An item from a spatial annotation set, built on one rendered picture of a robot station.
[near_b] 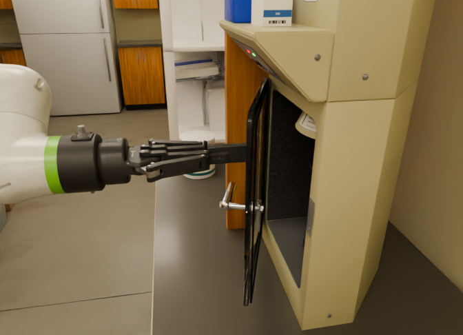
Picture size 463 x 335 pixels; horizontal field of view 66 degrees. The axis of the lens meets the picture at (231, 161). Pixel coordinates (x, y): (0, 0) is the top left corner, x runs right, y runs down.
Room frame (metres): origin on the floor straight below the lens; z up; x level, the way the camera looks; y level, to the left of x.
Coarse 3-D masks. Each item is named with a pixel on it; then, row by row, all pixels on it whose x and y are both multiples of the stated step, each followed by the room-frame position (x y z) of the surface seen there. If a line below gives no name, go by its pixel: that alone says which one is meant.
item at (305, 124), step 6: (300, 114) 0.69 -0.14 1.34; (306, 114) 0.66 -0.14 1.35; (300, 120) 0.67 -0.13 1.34; (306, 120) 0.65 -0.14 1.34; (312, 120) 0.64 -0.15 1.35; (300, 126) 0.66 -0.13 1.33; (306, 126) 0.64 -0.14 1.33; (312, 126) 0.63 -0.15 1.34; (300, 132) 0.65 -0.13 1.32; (306, 132) 0.63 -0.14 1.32; (312, 132) 0.62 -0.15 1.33; (312, 138) 0.62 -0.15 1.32
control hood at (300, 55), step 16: (240, 32) 0.58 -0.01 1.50; (256, 32) 0.50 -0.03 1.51; (272, 32) 0.51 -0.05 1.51; (288, 32) 0.51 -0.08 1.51; (304, 32) 0.51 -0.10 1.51; (320, 32) 0.52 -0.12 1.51; (256, 48) 0.55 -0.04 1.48; (272, 48) 0.50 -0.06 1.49; (288, 48) 0.51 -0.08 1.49; (304, 48) 0.51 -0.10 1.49; (320, 48) 0.52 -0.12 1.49; (256, 64) 0.82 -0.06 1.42; (272, 64) 0.54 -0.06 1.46; (288, 64) 0.51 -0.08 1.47; (304, 64) 0.51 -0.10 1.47; (320, 64) 0.52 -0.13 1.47; (288, 80) 0.53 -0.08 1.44; (304, 80) 0.51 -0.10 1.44; (320, 80) 0.52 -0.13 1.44; (304, 96) 0.52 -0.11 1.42; (320, 96) 0.52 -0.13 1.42
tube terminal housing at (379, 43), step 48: (336, 0) 0.53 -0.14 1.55; (384, 0) 0.53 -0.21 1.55; (432, 0) 0.67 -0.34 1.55; (336, 48) 0.52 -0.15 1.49; (384, 48) 0.53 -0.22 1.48; (288, 96) 0.69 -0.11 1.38; (336, 96) 0.52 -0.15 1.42; (384, 96) 0.53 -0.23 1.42; (336, 144) 0.52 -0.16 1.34; (384, 144) 0.54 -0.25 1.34; (336, 192) 0.52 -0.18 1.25; (384, 192) 0.60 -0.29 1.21; (336, 240) 0.53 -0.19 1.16; (288, 288) 0.61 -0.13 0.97; (336, 288) 0.53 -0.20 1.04
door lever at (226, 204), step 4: (232, 184) 0.64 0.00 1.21; (228, 188) 0.63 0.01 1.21; (232, 188) 0.63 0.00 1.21; (228, 192) 0.61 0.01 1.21; (232, 192) 0.61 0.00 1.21; (224, 196) 0.59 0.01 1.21; (228, 196) 0.59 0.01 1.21; (232, 196) 0.60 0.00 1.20; (224, 200) 0.58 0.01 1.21; (228, 200) 0.58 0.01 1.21; (220, 204) 0.57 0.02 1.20; (224, 204) 0.57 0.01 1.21; (228, 204) 0.57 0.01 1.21; (232, 204) 0.57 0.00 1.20; (236, 204) 0.57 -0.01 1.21; (240, 204) 0.57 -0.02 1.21; (244, 204) 0.57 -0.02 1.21; (224, 208) 0.57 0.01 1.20; (228, 208) 0.57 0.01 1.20; (232, 208) 0.57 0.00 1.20; (236, 208) 0.57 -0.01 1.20; (240, 208) 0.56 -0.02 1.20; (244, 208) 0.56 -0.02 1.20
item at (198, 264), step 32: (160, 192) 1.09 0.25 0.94; (192, 192) 1.09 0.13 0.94; (224, 192) 1.09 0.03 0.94; (160, 224) 0.90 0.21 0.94; (192, 224) 0.90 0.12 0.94; (224, 224) 0.90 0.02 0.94; (160, 256) 0.75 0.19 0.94; (192, 256) 0.75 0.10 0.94; (224, 256) 0.75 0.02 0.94; (384, 256) 0.75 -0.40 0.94; (416, 256) 0.75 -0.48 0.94; (160, 288) 0.64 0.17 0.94; (192, 288) 0.64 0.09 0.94; (224, 288) 0.64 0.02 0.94; (256, 288) 0.64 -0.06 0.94; (384, 288) 0.64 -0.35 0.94; (416, 288) 0.64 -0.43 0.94; (448, 288) 0.64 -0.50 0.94; (160, 320) 0.55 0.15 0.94; (192, 320) 0.55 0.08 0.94; (224, 320) 0.55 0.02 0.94; (256, 320) 0.55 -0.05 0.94; (288, 320) 0.55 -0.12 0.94; (384, 320) 0.55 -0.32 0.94; (416, 320) 0.55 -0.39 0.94; (448, 320) 0.55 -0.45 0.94
